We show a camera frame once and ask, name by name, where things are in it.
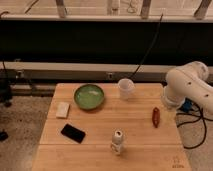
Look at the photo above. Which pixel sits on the white sponge block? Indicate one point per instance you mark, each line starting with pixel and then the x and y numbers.
pixel 62 110

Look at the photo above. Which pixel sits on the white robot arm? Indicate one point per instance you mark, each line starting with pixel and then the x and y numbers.
pixel 188 81

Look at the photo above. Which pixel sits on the red brown sausage toy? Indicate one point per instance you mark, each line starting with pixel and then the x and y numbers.
pixel 156 117

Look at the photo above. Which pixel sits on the blue object on floor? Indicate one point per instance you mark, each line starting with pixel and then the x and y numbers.
pixel 187 105

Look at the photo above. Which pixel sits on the clear plastic cup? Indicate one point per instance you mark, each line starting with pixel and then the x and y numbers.
pixel 126 88

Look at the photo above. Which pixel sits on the black equipment at left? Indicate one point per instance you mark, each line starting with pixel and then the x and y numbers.
pixel 5 93

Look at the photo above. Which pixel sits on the green bowl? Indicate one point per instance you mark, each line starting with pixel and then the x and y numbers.
pixel 89 96

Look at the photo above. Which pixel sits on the black smartphone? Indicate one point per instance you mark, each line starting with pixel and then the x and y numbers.
pixel 73 133

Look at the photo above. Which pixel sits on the white plastic bottle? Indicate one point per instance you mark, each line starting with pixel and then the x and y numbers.
pixel 117 142

